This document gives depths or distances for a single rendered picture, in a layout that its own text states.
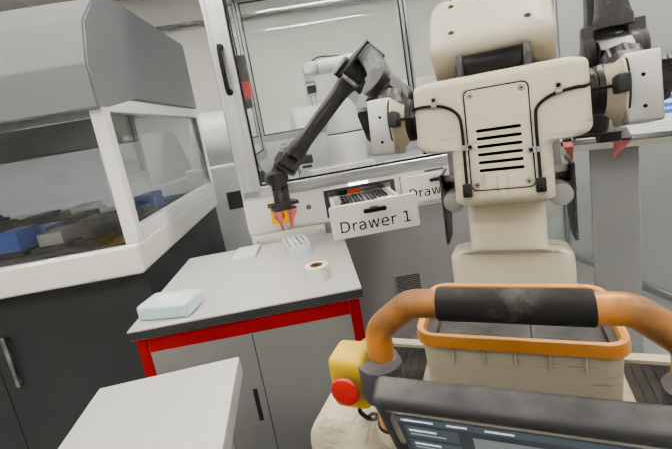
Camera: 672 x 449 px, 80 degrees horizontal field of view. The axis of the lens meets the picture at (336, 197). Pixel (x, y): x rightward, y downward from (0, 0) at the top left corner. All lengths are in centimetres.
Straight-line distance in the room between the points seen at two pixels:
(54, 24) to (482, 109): 133
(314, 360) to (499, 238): 63
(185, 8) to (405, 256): 400
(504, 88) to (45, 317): 165
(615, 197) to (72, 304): 208
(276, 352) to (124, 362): 77
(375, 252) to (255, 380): 75
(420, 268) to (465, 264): 94
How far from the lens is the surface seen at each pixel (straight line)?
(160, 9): 512
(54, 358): 189
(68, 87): 153
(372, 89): 94
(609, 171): 188
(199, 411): 80
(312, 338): 116
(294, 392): 124
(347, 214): 129
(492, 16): 81
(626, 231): 195
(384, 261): 172
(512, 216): 80
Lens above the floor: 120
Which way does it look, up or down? 11 degrees down
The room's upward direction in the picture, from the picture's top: 10 degrees counter-clockwise
